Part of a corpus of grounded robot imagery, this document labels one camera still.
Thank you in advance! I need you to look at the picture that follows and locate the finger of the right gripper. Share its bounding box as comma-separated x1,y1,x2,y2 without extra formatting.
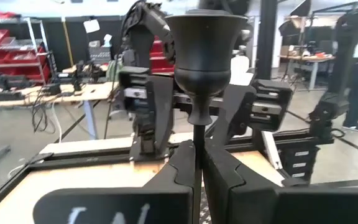
211,83,258,147
144,74,176,158

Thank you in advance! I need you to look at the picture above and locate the black bench device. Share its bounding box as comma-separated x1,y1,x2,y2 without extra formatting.
57,60,105,91
0,74,34,103

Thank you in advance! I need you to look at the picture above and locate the grey green bag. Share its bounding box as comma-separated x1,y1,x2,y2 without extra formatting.
106,59,124,82

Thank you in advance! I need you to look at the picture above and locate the studio softbox light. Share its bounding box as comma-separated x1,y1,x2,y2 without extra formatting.
278,0,312,39

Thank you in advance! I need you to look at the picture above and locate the grey lattice crate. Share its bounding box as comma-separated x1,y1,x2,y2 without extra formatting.
88,40,112,65

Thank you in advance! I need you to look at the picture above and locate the long wooden workbench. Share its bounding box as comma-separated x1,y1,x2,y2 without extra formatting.
0,81,119,141

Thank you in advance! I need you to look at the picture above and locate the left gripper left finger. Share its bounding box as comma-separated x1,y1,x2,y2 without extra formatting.
32,139,196,224

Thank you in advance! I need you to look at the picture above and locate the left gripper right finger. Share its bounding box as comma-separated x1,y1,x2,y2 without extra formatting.
202,138,358,224

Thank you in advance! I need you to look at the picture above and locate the black candlestick holder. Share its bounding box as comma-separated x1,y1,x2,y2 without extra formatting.
165,9,250,224

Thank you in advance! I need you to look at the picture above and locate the black vertical post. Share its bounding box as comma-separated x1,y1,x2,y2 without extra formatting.
255,0,280,80

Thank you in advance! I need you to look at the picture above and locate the black tall machine stand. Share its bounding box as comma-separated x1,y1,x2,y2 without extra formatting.
308,11,358,146

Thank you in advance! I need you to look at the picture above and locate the white paper sheet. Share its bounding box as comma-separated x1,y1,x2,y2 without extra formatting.
83,19,101,34

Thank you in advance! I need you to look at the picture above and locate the black box with white labels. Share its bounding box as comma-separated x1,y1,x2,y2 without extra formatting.
277,145,321,185

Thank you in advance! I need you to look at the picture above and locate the cluttered wooden desk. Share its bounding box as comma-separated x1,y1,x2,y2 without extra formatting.
280,43,336,91

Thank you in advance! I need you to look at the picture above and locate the white rack with red bins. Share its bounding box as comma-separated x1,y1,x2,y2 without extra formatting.
0,11,55,91

